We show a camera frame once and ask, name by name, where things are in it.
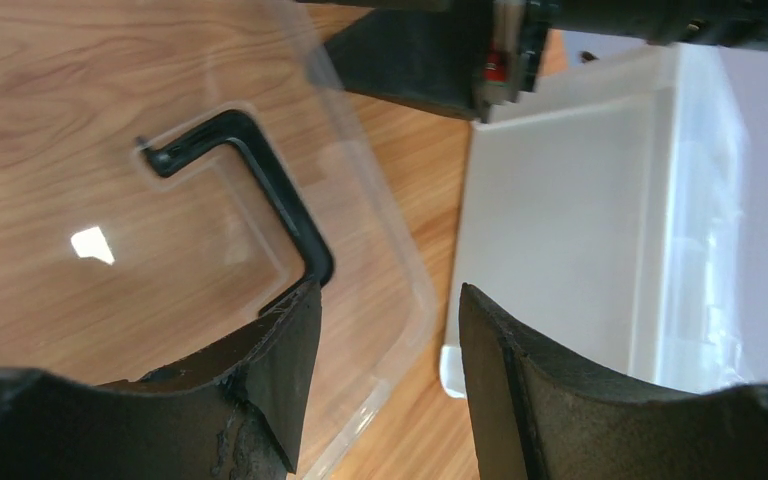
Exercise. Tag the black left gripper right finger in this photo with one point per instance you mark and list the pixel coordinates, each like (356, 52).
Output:
(539, 410)

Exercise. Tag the clear plastic lid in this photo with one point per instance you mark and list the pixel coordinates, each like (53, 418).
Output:
(169, 169)

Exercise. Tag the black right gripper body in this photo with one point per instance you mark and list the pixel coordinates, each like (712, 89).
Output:
(521, 30)

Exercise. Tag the white plastic box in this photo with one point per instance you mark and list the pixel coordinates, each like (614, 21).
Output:
(604, 210)

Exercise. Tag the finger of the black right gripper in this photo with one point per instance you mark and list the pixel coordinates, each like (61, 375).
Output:
(428, 61)

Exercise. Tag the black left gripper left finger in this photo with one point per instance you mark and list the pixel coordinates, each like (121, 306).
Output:
(232, 410)

